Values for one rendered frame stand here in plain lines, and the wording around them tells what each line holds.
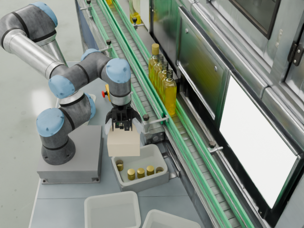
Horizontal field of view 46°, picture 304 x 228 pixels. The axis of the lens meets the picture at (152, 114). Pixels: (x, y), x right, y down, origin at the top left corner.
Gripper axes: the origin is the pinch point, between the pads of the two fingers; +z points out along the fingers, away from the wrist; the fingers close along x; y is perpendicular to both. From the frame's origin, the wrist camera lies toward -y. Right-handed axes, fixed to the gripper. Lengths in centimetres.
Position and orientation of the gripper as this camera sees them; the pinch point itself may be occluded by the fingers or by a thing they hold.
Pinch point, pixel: (124, 131)
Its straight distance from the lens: 141.8
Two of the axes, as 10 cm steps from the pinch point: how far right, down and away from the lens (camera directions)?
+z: 0.0, 6.8, 7.4
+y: 0.3, 7.4, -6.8
